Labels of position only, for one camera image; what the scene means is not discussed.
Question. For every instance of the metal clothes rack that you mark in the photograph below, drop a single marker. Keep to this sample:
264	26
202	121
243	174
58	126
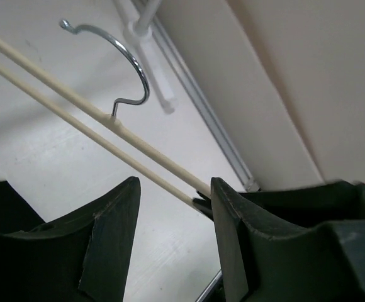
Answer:
138	34

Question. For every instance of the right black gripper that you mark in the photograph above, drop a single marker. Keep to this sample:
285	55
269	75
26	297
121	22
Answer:
334	201

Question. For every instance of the black trousers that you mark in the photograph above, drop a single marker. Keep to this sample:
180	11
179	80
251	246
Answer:
15	213

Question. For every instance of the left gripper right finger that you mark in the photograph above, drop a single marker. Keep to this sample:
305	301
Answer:
266	258

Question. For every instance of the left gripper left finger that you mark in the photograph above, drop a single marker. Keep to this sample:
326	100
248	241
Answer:
81	256

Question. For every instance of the right aluminium side rail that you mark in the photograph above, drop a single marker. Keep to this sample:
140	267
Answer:
207	149

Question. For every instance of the cream clothes hanger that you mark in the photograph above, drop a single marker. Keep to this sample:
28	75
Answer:
110	120

